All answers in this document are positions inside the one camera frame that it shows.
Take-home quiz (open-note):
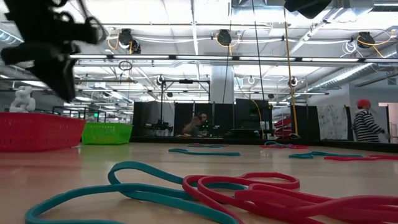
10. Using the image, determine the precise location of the black computer monitor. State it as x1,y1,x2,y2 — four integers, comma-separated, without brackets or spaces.
235,98,270,131

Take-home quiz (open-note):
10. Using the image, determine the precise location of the green plastic basket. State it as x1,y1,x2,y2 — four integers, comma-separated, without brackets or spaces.
81,121,134,146

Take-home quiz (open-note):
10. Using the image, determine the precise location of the black power cable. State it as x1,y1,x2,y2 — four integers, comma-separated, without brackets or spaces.
251,0,266,101

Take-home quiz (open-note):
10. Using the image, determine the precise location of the white robot figure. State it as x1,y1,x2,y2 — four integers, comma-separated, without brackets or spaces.
9,86,37,113

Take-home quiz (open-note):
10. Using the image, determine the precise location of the yellow power cable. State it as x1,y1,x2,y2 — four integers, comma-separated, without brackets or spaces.
283,12,300,136

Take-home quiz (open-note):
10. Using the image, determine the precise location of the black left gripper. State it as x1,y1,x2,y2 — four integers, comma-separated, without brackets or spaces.
1,0,100,102

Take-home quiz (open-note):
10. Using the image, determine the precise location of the red storage rack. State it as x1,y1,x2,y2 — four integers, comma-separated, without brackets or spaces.
273,116,293,138

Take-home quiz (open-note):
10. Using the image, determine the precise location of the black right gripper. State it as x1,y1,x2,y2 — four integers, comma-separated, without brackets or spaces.
284,0,332,19

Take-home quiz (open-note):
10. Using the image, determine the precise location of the black partition panel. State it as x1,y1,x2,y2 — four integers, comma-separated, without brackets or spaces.
132,101,162,138
291,105,321,141
174,102,236,138

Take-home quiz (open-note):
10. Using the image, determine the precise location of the black cable loop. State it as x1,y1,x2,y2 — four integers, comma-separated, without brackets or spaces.
118,60,134,72

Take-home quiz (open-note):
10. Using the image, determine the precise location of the white building pillar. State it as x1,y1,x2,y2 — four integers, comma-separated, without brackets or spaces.
210,65,234,104

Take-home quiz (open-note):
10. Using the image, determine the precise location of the teal rubber band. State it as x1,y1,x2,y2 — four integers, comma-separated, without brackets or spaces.
24,161,246,224
168,147,241,157
187,142,229,148
264,140,295,147
288,151,364,160

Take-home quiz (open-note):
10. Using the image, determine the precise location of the person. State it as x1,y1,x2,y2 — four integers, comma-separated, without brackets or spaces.
181,112,208,137
352,98,389,143

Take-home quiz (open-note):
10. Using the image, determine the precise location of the rubber band pile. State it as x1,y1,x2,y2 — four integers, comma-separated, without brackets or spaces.
260,143,309,150

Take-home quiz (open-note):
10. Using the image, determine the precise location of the black camera rig frame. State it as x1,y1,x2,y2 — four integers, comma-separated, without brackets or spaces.
159,79,211,131

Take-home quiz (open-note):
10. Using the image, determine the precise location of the red plastic basket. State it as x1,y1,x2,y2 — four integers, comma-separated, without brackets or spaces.
0,111,87,152

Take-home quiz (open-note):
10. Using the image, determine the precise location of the black ceiling cable reel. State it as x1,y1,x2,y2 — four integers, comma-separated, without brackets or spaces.
216,29,233,47
118,28,141,54
356,31,376,49

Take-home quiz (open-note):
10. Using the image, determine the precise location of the white patterned cloth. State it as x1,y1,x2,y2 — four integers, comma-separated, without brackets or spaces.
317,104,349,141

